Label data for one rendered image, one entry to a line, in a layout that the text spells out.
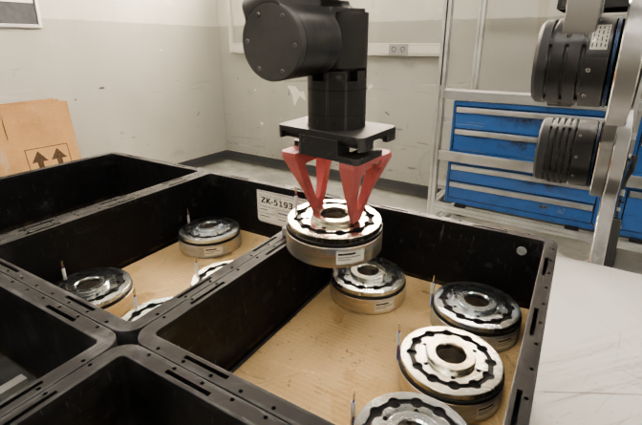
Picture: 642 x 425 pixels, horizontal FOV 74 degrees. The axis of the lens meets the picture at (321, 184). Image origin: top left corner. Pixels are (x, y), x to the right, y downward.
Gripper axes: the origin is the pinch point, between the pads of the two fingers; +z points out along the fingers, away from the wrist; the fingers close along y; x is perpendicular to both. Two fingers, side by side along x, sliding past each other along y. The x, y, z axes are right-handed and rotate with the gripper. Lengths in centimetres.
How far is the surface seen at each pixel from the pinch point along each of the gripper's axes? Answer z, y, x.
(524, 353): 6.1, 20.5, -3.0
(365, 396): 16.3, 7.9, -5.9
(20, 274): 6.3, -25.1, -22.5
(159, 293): 16.8, -24.9, -7.7
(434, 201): 76, -61, 182
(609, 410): 29.8, 28.6, 23.0
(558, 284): 31, 17, 54
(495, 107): 21, -36, 187
